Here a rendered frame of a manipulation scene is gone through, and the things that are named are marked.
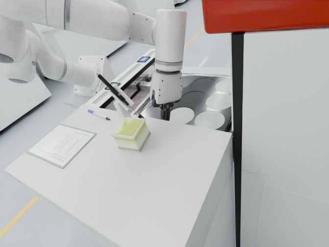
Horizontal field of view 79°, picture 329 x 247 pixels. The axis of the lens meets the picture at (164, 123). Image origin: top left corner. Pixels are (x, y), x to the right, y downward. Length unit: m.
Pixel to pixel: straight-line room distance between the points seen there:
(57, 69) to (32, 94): 2.50
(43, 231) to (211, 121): 1.61
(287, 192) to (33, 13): 0.77
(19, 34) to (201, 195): 0.62
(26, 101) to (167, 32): 3.16
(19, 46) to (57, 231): 1.46
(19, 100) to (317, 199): 3.44
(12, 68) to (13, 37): 0.34
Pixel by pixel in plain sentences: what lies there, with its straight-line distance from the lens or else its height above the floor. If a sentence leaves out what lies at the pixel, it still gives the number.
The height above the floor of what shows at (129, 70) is 0.96.
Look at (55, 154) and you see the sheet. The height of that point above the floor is 0.97.
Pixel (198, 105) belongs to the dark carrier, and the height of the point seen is 0.90.
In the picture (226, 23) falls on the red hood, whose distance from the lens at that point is 0.41.
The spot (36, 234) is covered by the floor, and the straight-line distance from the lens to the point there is 1.99.
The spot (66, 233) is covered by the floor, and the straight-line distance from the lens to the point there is 1.83.
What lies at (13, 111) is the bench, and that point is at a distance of 3.53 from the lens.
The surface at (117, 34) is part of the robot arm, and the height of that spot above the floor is 1.24.
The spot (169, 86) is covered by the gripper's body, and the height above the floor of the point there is 1.05.
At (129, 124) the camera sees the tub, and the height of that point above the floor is 1.03.
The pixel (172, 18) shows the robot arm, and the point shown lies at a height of 1.23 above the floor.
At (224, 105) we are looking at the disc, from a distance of 0.75.
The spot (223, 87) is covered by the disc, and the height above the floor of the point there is 0.90.
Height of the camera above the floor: 1.36
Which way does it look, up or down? 39 degrees down
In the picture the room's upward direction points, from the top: 18 degrees counter-clockwise
